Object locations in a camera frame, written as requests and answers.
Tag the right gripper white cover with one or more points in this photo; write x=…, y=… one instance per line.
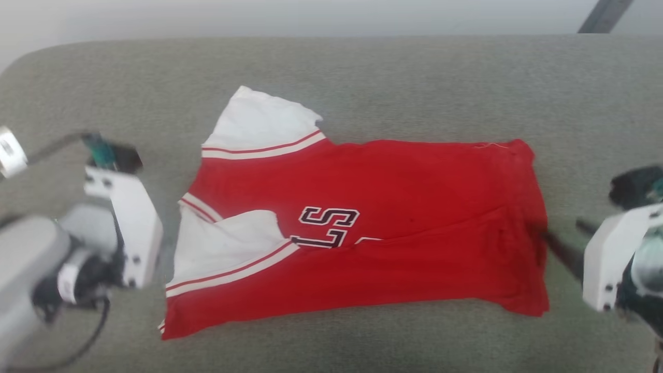
x=608, y=259

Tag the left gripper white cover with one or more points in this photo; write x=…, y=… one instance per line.
x=134, y=228

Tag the red and white basketball jersey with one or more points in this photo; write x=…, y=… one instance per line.
x=388, y=233

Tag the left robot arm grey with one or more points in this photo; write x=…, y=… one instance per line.
x=26, y=269

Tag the grey metal pole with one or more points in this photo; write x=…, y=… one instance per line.
x=603, y=15

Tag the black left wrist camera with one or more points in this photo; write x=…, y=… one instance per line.
x=124, y=158

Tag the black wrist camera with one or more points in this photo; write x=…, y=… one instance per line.
x=124, y=158
x=637, y=186

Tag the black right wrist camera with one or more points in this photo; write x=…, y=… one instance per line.
x=637, y=186

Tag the teal left camera connector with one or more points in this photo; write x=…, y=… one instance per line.
x=99, y=150

